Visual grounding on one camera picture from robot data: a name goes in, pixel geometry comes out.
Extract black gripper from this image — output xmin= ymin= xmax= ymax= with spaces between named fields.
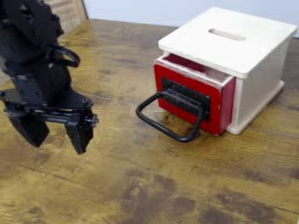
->
xmin=0 ymin=49 xmax=100 ymax=155

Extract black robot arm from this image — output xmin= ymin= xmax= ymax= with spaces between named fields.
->
xmin=0 ymin=0 xmax=99 ymax=154

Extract red drawer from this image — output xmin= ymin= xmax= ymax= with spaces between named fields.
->
xmin=153 ymin=53 xmax=236 ymax=135

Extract white wooden cabinet box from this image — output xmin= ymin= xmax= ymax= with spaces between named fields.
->
xmin=157 ymin=7 xmax=297 ymax=134

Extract black cable loop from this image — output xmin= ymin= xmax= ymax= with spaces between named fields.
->
xmin=53 ymin=45 xmax=81 ymax=68

